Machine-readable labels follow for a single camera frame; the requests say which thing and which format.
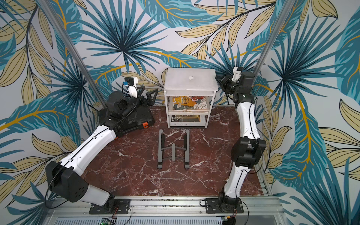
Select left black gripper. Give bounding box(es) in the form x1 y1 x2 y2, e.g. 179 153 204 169
121 85 158 118

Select silver laptop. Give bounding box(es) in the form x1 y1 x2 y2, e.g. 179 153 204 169
164 68 218 91

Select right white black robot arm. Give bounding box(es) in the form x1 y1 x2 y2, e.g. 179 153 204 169
218 67 266 212

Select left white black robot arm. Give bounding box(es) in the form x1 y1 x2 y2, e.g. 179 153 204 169
46 86 158 212

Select grey laptop stand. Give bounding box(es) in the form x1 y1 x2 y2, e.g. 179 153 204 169
157 129 190 169

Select black tool case orange latches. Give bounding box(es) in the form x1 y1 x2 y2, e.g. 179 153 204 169
98 106 155 137

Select white two-tier shelf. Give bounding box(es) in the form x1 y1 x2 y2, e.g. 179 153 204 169
164 83 218 128

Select orange illustrated book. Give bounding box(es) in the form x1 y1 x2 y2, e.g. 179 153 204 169
172 96 208 111

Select white folio book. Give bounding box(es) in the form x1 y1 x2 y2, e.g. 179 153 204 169
169 114 206 127

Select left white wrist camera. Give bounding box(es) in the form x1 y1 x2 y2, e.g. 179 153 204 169
122 77 138 98

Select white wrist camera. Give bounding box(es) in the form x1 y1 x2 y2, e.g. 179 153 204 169
232 67 243 83
122 77 138 98

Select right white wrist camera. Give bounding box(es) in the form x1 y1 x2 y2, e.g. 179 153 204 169
232 67 243 83

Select right aluminium corner post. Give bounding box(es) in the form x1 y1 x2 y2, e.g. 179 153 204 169
242 1 293 66

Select aluminium corner post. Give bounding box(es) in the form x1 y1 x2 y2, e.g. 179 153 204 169
242 1 293 66
38 0 107 107

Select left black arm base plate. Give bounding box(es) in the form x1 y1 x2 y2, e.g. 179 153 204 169
89 198 131 215

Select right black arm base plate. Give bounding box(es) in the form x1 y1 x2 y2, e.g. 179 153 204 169
205 197 244 214

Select left aluminium corner post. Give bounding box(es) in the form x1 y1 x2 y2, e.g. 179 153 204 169
38 0 107 107

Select aluminium front rail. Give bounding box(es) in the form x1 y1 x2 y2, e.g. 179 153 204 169
43 196 289 225

